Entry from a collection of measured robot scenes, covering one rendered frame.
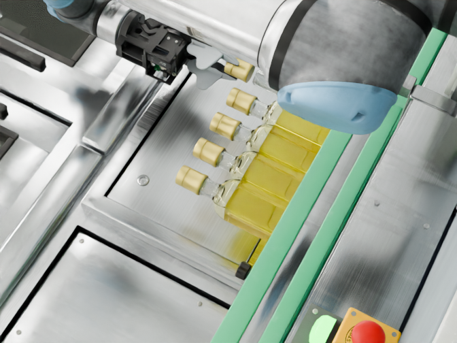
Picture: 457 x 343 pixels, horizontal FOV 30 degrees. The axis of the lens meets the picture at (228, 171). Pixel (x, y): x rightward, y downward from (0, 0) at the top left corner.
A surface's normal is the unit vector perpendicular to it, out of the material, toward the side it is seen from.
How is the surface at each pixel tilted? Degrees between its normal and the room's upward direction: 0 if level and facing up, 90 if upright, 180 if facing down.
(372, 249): 90
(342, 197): 90
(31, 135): 90
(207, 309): 90
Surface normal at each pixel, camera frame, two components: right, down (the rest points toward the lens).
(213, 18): -0.40, 0.28
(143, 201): 0.04, -0.48
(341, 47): -0.21, -0.16
